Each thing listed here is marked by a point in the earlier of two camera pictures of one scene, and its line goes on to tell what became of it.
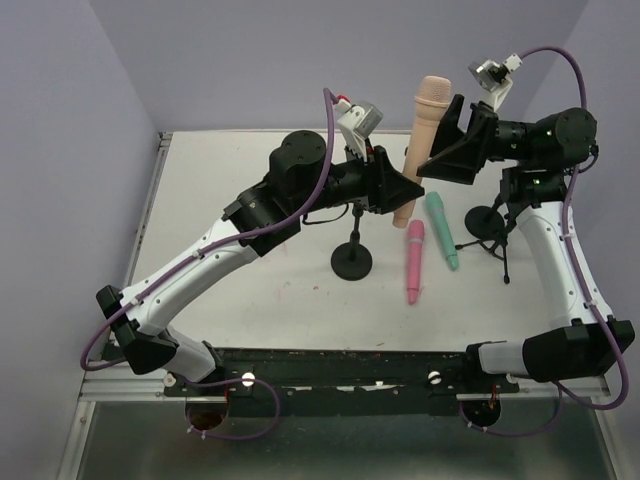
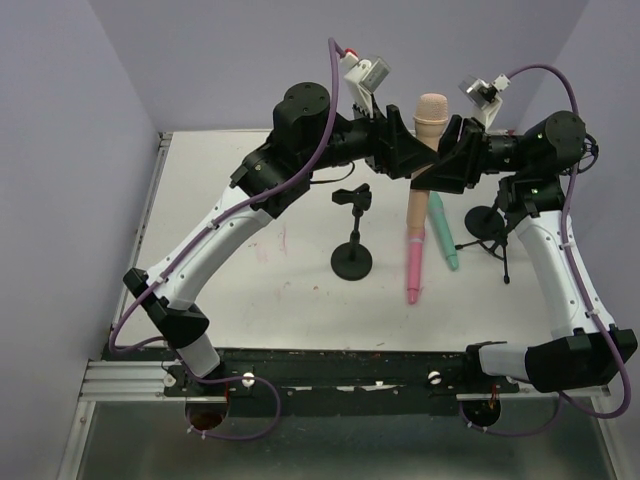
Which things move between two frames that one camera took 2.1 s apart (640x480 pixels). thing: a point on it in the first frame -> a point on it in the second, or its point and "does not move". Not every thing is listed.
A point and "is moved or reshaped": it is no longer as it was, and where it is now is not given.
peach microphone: (432, 100) is moved or reshaped
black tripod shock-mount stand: (487, 226) does not move
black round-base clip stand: (353, 261) does not move
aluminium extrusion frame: (112, 379) does not move
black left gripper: (379, 180) -> (379, 142)
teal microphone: (436, 207) does not move
